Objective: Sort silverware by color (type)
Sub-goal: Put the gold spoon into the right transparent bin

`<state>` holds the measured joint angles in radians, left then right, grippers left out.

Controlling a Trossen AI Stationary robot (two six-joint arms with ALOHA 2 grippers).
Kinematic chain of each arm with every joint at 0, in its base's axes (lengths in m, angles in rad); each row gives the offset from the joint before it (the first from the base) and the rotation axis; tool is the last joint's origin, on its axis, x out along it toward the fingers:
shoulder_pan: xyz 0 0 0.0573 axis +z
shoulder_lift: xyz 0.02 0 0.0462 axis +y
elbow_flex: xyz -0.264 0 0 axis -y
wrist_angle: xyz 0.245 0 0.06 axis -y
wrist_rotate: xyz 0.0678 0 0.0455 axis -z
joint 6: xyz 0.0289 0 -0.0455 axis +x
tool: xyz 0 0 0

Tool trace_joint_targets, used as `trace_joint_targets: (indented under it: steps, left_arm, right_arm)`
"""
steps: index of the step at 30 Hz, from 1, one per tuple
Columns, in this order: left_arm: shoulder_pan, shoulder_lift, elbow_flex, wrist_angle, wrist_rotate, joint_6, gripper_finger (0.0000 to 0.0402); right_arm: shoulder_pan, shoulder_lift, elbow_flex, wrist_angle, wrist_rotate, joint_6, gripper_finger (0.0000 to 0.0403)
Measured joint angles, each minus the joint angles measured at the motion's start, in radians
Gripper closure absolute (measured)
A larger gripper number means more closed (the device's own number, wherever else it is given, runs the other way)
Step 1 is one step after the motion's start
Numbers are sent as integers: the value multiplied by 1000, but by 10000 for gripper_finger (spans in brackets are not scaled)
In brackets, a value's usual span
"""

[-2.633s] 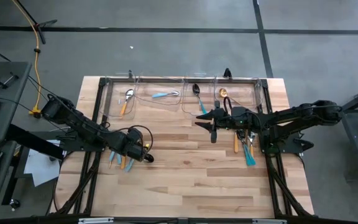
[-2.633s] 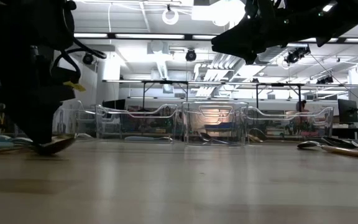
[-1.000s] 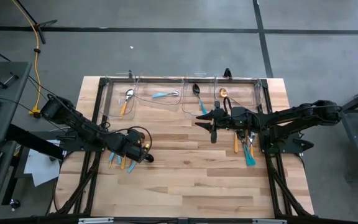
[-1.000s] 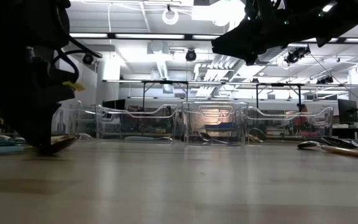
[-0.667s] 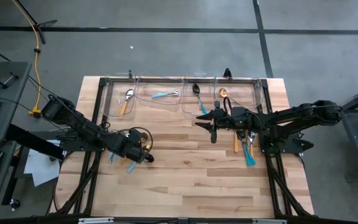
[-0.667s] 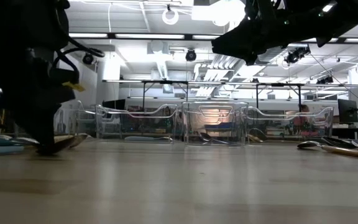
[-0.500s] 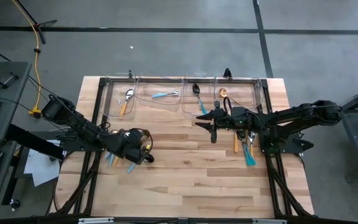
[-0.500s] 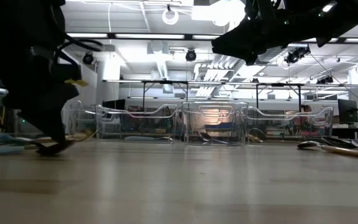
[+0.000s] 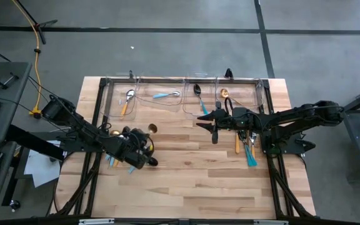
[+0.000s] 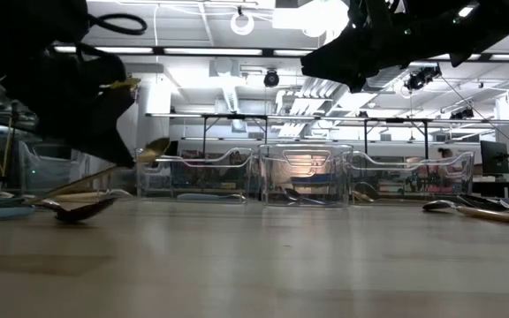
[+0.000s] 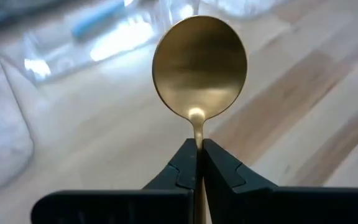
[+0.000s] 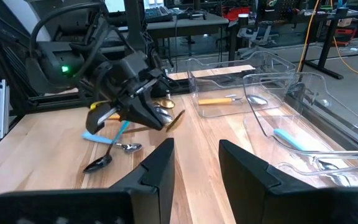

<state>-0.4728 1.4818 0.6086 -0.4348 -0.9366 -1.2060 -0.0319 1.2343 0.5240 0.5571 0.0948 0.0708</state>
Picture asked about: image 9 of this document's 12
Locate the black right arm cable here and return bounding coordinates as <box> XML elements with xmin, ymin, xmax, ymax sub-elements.
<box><xmin>223</xmin><ymin>97</ymin><xmax>234</xmax><ymax>115</ymax></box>

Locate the yellow cable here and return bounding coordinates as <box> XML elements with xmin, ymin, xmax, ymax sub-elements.
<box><xmin>11</xmin><ymin>0</ymin><xmax>43</xmax><ymax>119</ymax></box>

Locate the teal handled black cutlery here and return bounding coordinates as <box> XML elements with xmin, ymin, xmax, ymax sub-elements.
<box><xmin>247</xmin><ymin>142</ymin><xmax>258</xmax><ymax>168</ymax></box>
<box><xmin>242</xmin><ymin>137</ymin><xmax>252</xmax><ymax>167</ymax></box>

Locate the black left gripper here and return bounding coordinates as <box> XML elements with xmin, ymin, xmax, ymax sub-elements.
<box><xmin>114</xmin><ymin>126</ymin><xmax>154</xmax><ymax>169</ymax></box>

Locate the grey desk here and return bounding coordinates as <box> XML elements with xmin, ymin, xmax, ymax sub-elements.
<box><xmin>0</xmin><ymin>61</ymin><xmax>33</xmax><ymax>219</ymax></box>

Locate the clear plastic bin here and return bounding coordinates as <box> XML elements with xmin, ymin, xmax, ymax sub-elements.
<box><xmin>182</xmin><ymin>73</ymin><xmax>218</xmax><ymax>118</ymax></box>
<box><xmin>214</xmin><ymin>76</ymin><xmax>265</xmax><ymax>110</ymax></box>
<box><xmin>104</xmin><ymin>74</ymin><xmax>139</xmax><ymax>121</ymax></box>
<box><xmin>134</xmin><ymin>74</ymin><xmax>187</xmax><ymax>113</ymax></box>

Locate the white paper sheet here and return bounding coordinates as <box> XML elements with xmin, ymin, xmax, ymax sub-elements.
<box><xmin>23</xmin><ymin>140</ymin><xmax>67</xmax><ymax>188</ymax></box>

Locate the black tripod stand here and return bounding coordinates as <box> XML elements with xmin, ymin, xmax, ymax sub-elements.
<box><xmin>14</xmin><ymin>0</ymin><xmax>59</xmax><ymax>44</ymax></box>

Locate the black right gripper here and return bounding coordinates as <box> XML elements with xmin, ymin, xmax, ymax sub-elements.
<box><xmin>195</xmin><ymin>101</ymin><xmax>259</xmax><ymax>144</ymax></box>

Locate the black support beam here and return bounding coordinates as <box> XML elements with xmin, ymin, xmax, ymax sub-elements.
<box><xmin>6</xmin><ymin>124</ymin><xmax>65</xmax><ymax>160</ymax></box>

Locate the silver metal bracket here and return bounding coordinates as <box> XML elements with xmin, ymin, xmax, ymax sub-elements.
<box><xmin>78</xmin><ymin>218</ymin><xmax>115</xmax><ymax>225</ymax></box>
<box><xmin>253</xmin><ymin>219</ymin><xmax>289</xmax><ymax>225</ymax></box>

